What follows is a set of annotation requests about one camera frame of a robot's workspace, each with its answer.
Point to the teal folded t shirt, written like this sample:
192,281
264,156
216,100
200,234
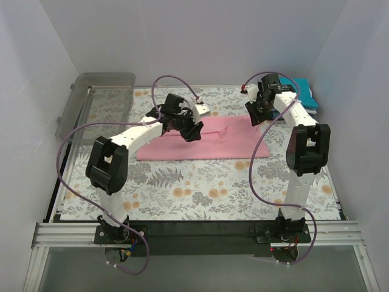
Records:
305,95

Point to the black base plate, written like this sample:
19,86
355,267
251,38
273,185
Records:
204,238

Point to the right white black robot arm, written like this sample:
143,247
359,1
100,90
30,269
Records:
306,154

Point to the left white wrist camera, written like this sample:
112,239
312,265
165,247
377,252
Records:
199,111

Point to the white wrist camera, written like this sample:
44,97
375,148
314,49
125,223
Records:
199,111
250,91

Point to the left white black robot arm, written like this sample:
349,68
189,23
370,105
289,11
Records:
107,167

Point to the clear plastic bin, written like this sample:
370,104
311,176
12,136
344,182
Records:
97,97

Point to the aluminium frame rail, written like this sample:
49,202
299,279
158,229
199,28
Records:
198,256

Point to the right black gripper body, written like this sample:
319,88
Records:
255,110

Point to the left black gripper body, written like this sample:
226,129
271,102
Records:
188,128

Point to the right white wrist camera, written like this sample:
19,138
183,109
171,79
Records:
250,91

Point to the pink t shirt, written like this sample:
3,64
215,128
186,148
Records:
222,137

